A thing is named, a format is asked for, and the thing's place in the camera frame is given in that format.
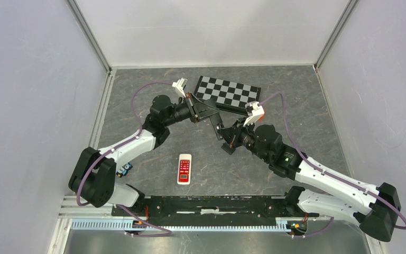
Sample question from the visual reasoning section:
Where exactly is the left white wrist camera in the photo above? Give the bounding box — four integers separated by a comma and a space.
172, 78, 188, 98

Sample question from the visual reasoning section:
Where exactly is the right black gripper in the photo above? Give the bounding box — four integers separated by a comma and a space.
217, 117, 269, 163

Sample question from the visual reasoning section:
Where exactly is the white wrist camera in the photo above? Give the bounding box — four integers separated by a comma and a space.
243, 101, 265, 127
172, 78, 188, 98

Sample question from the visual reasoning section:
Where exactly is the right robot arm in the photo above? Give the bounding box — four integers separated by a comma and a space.
215, 119, 401, 242

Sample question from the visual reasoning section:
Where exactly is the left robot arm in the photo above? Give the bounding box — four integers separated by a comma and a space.
68, 93, 221, 216

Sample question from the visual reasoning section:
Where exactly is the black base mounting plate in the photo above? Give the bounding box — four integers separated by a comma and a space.
130, 195, 319, 226

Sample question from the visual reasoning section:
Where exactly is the blue battery pack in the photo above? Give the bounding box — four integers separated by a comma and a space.
116, 162, 133, 178

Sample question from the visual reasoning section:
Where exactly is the black battery cover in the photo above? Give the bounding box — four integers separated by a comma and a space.
221, 143, 236, 155

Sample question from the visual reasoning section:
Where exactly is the white red remote control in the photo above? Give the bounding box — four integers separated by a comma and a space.
177, 153, 192, 185

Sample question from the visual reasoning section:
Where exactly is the grey slotted cable duct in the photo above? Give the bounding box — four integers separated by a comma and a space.
70, 219, 290, 231

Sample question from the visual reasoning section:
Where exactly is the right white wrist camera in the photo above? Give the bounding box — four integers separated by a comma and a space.
243, 101, 265, 127

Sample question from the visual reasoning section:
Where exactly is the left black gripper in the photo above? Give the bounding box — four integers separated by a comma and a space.
163, 92, 219, 126

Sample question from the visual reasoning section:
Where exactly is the black grey checkerboard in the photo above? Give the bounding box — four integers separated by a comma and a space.
194, 76, 262, 115

